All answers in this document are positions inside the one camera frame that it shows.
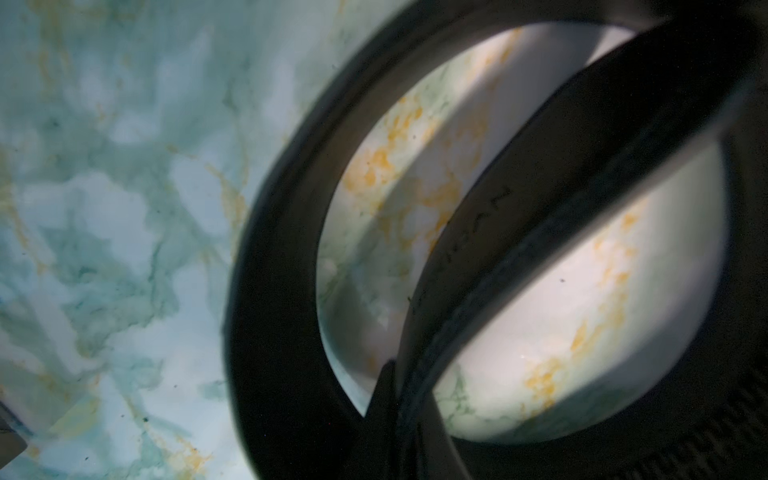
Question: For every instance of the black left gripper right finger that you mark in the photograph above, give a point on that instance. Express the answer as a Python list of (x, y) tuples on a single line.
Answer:
[(436, 455)]

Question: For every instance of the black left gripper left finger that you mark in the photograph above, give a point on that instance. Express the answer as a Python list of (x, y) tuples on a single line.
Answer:
[(373, 452)]

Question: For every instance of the black leather belt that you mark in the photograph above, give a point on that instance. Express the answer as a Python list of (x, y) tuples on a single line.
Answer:
[(695, 71)]

